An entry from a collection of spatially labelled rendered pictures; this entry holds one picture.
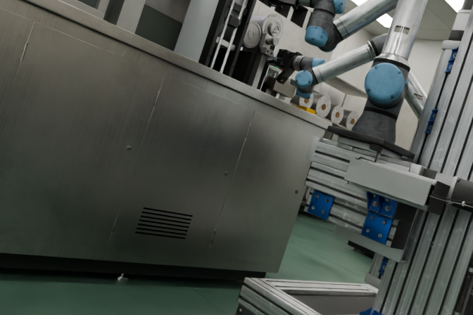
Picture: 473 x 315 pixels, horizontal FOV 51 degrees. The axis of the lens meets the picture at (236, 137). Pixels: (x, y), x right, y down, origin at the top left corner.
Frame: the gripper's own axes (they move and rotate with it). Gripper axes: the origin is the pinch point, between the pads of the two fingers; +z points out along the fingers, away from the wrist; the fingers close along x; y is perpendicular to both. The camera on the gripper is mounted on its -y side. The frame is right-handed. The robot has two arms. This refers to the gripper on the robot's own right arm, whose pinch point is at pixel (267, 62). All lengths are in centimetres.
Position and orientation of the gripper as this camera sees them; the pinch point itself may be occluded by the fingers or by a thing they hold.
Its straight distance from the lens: 257.6
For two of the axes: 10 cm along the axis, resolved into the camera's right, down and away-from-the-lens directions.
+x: -6.9, -2.3, -6.9
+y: 3.1, -9.5, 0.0
